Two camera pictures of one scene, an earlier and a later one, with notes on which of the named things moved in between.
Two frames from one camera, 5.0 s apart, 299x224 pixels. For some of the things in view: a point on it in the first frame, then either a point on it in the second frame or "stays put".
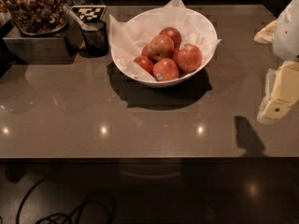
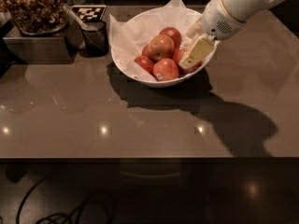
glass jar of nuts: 36,9 stays put
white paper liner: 129,35 stays put
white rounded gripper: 287,36 → 217,19
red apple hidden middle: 145,51 stays put
